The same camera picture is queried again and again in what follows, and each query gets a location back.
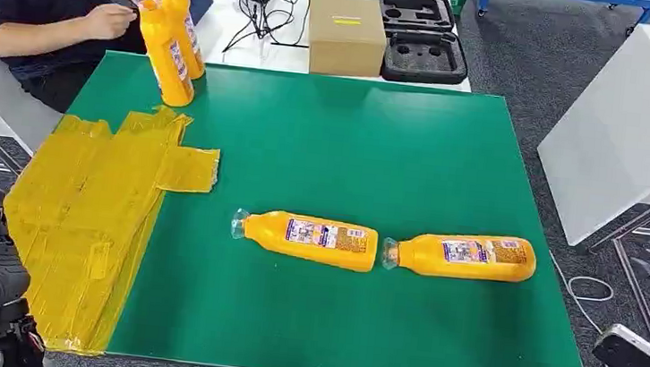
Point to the white table with devices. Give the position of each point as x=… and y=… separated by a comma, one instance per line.
x=231, y=42

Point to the brown cardboard box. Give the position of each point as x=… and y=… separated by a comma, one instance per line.
x=344, y=41

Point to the person's right hand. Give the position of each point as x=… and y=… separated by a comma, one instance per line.
x=108, y=21

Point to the yellow plastic sheet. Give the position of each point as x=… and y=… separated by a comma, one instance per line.
x=84, y=212

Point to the black foam-lined case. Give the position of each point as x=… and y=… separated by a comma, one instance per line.
x=425, y=59

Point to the dark tablet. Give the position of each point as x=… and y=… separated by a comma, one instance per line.
x=202, y=3

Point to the orange drink bottle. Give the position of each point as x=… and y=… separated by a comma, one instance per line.
x=425, y=256
x=162, y=47
x=178, y=7
x=272, y=235

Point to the green table mat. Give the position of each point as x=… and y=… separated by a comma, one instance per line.
x=333, y=159

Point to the large white side table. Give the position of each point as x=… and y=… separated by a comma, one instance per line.
x=634, y=128

